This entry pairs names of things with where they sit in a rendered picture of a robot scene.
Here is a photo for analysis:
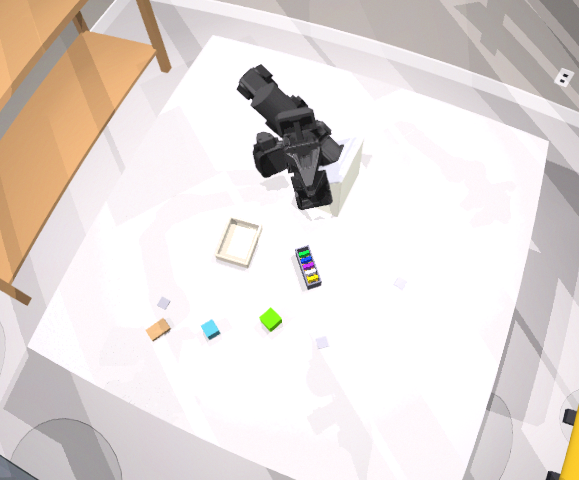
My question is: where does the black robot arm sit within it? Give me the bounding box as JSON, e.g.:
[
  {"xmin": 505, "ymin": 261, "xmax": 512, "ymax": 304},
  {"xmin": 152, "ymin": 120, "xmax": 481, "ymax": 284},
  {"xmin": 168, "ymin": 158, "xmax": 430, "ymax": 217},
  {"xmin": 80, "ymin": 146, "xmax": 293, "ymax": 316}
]
[{"xmin": 236, "ymin": 64, "xmax": 344, "ymax": 178}]

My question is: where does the tan rectangular block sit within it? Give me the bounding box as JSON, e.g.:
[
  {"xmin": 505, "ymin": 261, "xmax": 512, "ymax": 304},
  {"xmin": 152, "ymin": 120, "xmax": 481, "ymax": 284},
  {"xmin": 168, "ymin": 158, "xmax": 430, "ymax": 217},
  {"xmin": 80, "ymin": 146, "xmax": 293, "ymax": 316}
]
[{"xmin": 146, "ymin": 318, "xmax": 171, "ymax": 342}]

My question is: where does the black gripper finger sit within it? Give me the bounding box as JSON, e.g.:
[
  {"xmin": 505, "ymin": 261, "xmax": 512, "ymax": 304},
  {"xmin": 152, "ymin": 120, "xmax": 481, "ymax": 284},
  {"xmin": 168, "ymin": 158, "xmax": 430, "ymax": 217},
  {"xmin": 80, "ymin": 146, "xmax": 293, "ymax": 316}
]
[
  {"xmin": 283, "ymin": 141, "xmax": 323, "ymax": 188},
  {"xmin": 290, "ymin": 170, "xmax": 328, "ymax": 197}
]

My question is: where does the lime green cube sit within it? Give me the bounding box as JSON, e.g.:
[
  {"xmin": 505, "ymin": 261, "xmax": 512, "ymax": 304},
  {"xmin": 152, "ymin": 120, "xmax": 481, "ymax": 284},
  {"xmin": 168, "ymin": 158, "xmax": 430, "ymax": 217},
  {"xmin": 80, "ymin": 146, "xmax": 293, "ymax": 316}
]
[{"xmin": 259, "ymin": 308, "xmax": 282, "ymax": 332}]

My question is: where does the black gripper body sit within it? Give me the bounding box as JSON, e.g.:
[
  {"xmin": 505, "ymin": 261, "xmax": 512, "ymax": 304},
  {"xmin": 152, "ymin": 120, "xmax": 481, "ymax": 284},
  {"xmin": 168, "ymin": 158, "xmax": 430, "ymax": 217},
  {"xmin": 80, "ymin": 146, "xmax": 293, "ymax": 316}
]
[{"xmin": 275, "ymin": 106, "xmax": 333, "ymax": 210}]

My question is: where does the light blue block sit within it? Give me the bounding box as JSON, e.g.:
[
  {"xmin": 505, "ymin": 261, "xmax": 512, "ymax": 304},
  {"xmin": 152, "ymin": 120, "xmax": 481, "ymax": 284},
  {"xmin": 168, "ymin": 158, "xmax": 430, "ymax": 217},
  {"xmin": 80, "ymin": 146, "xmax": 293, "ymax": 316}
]
[{"xmin": 201, "ymin": 319, "xmax": 220, "ymax": 340}]

